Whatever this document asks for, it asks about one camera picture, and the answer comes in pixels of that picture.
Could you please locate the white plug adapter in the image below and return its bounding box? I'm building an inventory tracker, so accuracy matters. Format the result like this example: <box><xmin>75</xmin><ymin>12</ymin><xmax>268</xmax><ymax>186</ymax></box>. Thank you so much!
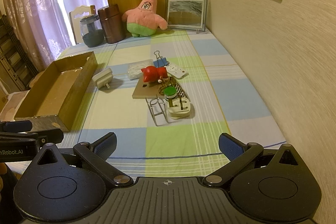
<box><xmin>167</xmin><ymin>97</ymin><xmax>191</xmax><ymax>119</ymax></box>

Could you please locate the white power adapter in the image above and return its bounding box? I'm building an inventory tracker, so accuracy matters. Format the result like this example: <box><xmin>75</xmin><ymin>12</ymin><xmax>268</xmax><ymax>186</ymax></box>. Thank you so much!
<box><xmin>92</xmin><ymin>68</ymin><xmax>113</xmax><ymax>89</ymax></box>

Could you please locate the chrome wire rack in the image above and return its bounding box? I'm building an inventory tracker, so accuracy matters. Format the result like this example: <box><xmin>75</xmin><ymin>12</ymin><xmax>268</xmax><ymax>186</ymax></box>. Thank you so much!
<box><xmin>145</xmin><ymin>97</ymin><xmax>169</xmax><ymax>126</ymax></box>

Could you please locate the green lid round tin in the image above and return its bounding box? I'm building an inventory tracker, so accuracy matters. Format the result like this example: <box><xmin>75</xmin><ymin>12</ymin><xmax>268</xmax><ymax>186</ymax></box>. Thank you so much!
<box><xmin>163</xmin><ymin>86</ymin><xmax>177</xmax><ymax>102</ymax></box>

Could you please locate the person left hand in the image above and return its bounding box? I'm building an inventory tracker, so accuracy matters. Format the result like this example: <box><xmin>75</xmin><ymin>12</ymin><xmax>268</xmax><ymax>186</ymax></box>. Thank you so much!
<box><xmin>0</xmin><ymin>162</ymin><xmax>7</xmax><ymax>201</ymax></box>

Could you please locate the brown cardboard box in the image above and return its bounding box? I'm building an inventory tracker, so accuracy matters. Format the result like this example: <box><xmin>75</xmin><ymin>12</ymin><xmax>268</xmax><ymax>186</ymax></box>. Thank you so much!
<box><xmin>14</xmin><ymin>52</ymin><xmax>97</xmax><ymax>132</ymax></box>

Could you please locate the dark wooden shelf rack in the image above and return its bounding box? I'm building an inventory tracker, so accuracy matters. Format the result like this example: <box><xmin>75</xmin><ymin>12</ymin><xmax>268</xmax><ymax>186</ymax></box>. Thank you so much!
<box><xmin>1</xmin><ymin>14</ymin><xmax>39</xmax><ymax>91</ymax></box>

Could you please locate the checkered tablecloth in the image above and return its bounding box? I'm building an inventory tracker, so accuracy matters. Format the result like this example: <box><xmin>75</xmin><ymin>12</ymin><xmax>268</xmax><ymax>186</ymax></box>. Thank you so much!
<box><xmin>60</xmin><ymin>30</ymin><xmax>285</xmax><ymax>178</ymax></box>

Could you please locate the tan wooden board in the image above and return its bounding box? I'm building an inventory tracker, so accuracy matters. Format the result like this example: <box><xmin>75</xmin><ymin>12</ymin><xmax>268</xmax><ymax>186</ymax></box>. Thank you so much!
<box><xmin>132</xmin><ymin>76</ymin><xmax>169</xmax><ymax>99</ymax></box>

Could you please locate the clear plastic packet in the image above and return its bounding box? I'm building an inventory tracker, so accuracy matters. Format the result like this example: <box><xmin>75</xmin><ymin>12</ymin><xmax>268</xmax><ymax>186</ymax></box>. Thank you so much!
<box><xmin>127</xmin><ymin>59</ymin><xmax>154</xmax><ymax>80</ymax></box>

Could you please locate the red cat figurine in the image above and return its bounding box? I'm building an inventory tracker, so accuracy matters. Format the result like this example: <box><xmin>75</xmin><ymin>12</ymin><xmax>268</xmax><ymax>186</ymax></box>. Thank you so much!
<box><xmin>141</xmin><ymin>66</ymin><xmax>169</xmax><ymax>83</ymax></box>

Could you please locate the leopard print hair claw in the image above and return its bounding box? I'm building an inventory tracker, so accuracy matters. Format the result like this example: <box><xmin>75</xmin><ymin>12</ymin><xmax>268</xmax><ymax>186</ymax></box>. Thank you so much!
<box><xmin>159</xmin><ymin>76</ymin><xmax>189</xmax><ymax>99</ymax></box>

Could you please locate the white remote control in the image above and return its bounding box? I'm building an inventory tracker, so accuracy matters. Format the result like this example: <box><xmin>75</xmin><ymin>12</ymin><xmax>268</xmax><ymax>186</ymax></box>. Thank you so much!
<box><xmin>165</xmin><ymin>63</ymin><xmax>189</xmax><ymax>79</ymax></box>

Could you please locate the glass jar dark lid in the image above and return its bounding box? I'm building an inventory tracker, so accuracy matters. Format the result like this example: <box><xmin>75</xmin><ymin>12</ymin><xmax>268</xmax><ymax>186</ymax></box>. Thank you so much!
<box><xmin>80</xmin><ymin>14</ymin><xmax>105</xmax><ymax>48</ymax></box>

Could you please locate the blue binder clip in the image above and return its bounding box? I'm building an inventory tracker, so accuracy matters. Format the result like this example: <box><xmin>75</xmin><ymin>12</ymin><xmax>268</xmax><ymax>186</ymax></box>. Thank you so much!
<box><xmin>153</xmin><ymin>50</ymin><xmax>170</xmax><ymax>68</ymax></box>

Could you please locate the brown wooden canister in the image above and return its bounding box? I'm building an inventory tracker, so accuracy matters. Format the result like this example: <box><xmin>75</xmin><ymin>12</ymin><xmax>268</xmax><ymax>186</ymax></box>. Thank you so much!
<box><xmin>97</xmin><ymin>4</ymin><xmax>126</xmax><ymax>44</ymax></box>

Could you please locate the pink starfish plush toy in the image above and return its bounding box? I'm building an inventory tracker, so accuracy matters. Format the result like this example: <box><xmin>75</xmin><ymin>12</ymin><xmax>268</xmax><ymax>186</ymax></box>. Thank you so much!
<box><xmin>122</xmin><ymin>0</ymin><xmax>167</xmax><ymax>37</ymax></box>

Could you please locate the framed sand picture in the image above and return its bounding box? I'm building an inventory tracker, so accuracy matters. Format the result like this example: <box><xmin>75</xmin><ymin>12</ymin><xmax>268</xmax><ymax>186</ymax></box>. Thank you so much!
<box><xmin>166</xmin><ymin>0</ymin><xmax>208</xmax><ymax>32</ymax></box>

